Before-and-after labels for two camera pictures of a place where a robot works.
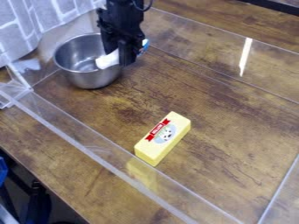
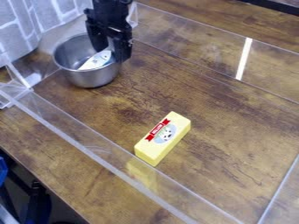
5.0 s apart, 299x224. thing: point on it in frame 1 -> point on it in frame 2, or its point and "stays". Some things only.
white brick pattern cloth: [24, 18] stays
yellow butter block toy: [159, 141] stays
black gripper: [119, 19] -> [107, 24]
